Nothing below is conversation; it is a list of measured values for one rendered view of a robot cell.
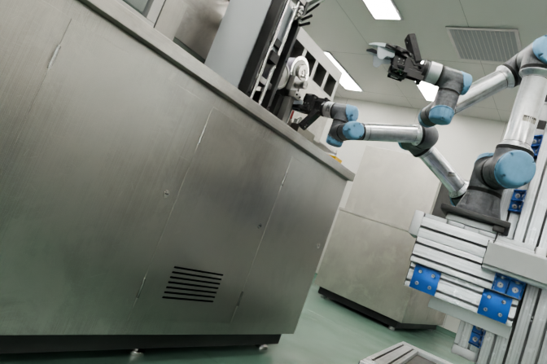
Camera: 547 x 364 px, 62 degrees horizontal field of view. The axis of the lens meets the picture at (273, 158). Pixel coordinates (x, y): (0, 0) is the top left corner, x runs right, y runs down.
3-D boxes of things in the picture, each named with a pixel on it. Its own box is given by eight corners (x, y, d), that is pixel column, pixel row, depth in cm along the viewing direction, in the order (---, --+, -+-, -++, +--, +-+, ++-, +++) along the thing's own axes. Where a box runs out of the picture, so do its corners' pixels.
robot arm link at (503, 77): (520, 53, 176) (409, 110, 173) (536, 42, 165) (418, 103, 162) (536, 79, 174) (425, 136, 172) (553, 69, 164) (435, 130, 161)
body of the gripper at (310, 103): (312, 98, 218) (333, 103, 211) (305, 116, 217) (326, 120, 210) (304, 92, 212) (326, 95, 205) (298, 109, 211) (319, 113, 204)
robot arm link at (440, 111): (442, 129, 161) (451, 102, 162) (454, 123, 150) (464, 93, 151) (421, 122, 161) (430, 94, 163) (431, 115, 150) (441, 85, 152)
